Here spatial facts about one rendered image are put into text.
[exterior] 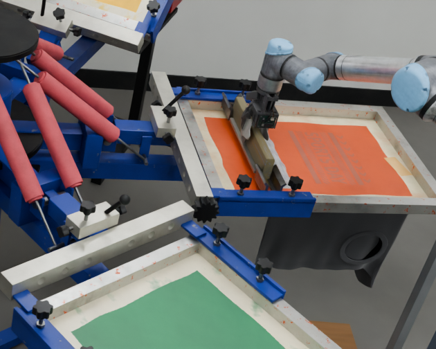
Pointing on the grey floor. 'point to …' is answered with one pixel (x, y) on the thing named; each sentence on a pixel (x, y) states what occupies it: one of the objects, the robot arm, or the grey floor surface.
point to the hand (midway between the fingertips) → (251, 138)
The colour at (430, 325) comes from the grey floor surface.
